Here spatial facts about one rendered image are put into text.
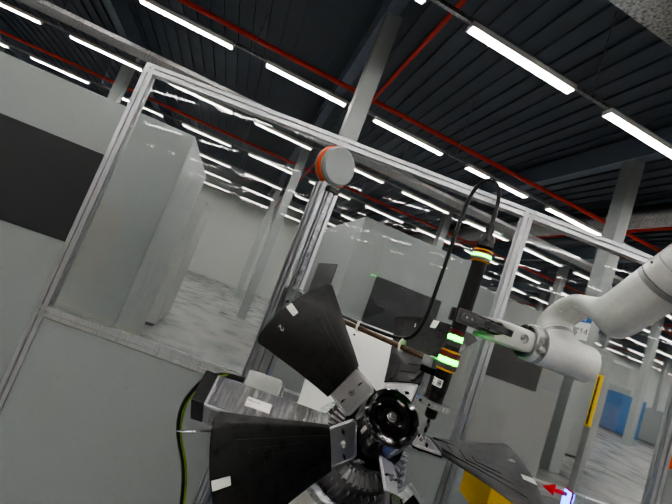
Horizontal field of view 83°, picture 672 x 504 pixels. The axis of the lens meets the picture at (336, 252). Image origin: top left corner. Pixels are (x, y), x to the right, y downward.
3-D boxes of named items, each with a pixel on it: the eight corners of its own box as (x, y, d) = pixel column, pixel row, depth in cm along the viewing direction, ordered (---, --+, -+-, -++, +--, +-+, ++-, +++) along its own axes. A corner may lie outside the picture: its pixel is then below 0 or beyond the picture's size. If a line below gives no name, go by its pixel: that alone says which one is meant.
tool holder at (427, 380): (404, 394, 86) (418, 352, 87) (423, 397, 90) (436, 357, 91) (436, 412, 78) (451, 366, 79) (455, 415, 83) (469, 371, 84)
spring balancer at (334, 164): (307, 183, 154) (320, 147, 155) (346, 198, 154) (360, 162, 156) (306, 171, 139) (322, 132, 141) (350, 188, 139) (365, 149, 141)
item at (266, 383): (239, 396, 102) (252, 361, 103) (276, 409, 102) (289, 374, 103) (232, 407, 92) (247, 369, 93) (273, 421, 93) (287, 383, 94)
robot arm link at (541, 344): (543, 367, 81) (531, 362, 81) (520, 359, 90) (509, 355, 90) (555, 330, 82) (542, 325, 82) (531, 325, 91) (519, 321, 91)
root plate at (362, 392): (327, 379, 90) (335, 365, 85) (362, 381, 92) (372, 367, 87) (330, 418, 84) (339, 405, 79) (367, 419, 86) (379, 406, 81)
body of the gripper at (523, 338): (536, 362, 81) (488, 343, 81) (511, 353, 91) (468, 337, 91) (547, 328, 82) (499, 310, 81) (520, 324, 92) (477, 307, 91)
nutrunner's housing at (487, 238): (417, 412, 83) (480, 219, 89) (427, 414, 86) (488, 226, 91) (431, 421, 80) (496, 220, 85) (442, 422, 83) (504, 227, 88)
